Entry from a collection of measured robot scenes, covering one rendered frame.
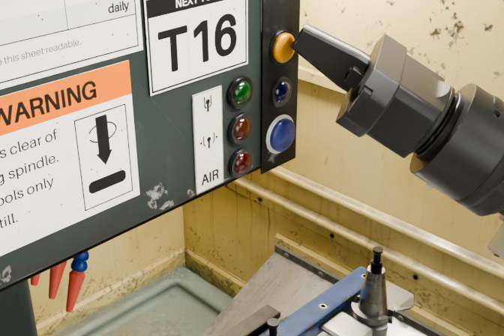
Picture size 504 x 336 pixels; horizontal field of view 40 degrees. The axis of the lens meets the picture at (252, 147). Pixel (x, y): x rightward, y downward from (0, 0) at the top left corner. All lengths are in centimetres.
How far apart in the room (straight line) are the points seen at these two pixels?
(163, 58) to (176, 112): 5
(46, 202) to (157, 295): 165
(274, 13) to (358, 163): 100
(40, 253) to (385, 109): 27
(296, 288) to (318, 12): 68
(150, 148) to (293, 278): 128
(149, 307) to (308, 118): 81
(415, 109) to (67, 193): 26
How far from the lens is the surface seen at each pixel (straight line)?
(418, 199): 148
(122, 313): 206
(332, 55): 56
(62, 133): 47
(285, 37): 58
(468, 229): 144
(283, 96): 59
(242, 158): 58
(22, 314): 143
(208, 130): 55
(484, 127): 55
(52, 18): 44
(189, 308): 209
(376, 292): 105
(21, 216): 47
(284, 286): 177
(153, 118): 51
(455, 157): 55
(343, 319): 107
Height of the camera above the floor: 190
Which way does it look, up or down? 26 degrees down
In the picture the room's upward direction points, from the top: straight up
